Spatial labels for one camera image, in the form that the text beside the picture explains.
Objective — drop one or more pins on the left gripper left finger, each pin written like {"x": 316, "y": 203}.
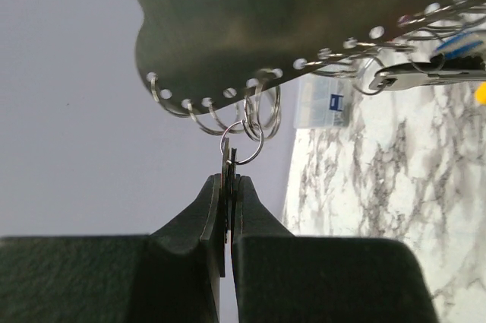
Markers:
{"x": 171, "y": 275}

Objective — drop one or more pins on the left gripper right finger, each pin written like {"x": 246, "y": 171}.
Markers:
{"x": 280, "y": 277}

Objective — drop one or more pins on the blue key tag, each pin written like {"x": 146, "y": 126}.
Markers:
{"x": 469, "y": 43}

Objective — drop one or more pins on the clear plastic screw box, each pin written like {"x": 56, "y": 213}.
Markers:
{"x": 323, "y": 102}

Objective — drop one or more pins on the yellow handled screwdriver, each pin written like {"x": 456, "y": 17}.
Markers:
{"x": 480, "y": 94}

